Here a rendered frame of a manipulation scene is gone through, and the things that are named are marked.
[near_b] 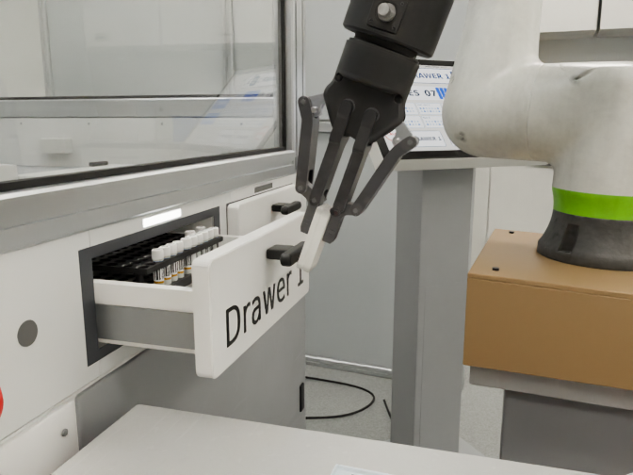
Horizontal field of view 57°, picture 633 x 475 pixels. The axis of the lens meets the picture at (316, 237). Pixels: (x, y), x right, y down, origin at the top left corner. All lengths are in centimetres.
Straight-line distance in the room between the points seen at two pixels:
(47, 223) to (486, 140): 56
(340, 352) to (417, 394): 94
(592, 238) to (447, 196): 79
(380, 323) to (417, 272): 93
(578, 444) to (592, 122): 40
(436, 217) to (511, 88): 75
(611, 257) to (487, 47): 32
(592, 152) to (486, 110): 14
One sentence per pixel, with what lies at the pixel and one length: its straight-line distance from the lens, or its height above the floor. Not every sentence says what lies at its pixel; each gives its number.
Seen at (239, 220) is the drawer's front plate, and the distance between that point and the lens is 84.
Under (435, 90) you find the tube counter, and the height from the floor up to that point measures 112.
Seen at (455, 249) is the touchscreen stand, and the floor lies 71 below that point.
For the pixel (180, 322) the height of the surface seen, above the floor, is 86.
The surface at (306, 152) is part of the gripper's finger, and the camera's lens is 60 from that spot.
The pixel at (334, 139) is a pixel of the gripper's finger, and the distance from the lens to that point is 58.
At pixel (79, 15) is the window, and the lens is 62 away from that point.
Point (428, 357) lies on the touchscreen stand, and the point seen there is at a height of 42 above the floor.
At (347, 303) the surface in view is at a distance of 246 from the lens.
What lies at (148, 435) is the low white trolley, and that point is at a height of 76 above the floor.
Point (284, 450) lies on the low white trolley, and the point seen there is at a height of 76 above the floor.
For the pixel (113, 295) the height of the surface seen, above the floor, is 88.
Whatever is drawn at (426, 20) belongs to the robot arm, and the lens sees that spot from 56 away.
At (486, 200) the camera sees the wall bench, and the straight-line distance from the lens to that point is 353.
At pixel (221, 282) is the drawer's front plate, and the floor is 90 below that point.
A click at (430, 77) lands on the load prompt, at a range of 155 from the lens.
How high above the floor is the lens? 105
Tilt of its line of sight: 11 degrees down
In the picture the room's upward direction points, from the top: straight up
